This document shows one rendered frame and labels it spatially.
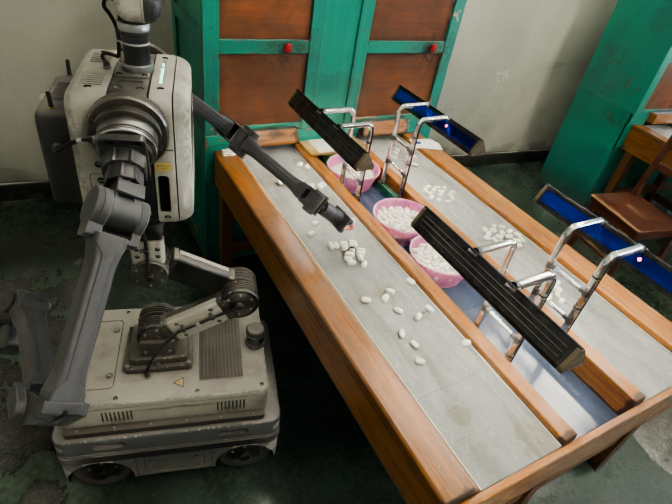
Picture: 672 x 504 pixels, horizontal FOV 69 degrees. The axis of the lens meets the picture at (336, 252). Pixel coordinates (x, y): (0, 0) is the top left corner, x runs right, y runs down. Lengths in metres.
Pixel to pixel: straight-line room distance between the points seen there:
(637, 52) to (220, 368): 3.55
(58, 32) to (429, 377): 2.60
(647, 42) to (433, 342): 3.08
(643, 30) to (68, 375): 4.01
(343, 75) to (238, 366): 1.51
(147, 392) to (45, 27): 2.11
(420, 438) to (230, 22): 1.75
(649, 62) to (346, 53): 2.36
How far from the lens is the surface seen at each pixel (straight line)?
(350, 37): 2.52
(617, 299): 2.15
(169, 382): 1.76
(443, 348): 1.62
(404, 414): 1.39
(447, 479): 1.33
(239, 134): 1.86
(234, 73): 2.34
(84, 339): 0.98
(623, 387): 1.79
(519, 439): 1.51
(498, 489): 1.40
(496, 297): 1.35
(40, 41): 3.22
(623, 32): 4.35
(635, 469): 2.72
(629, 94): 4.25
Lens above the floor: 1.87
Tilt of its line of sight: 37 degrees down
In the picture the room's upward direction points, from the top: 10 degrees clockwise
